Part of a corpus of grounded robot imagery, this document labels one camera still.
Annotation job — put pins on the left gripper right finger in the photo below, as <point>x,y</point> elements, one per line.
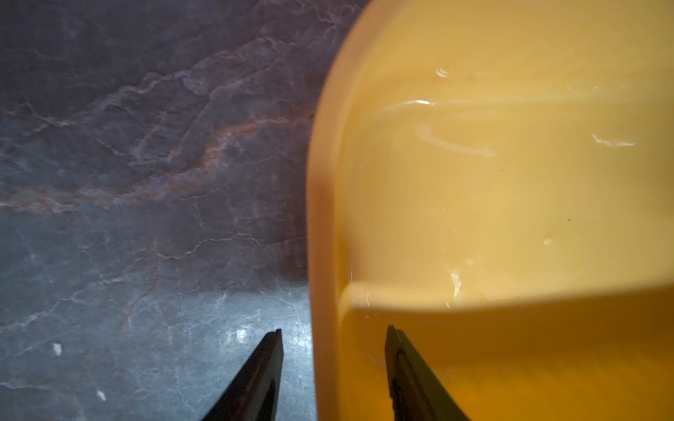
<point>416,393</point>

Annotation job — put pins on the yellow storage tray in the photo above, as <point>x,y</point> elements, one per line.
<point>495,179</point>

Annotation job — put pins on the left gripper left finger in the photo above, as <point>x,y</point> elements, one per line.
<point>253,394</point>

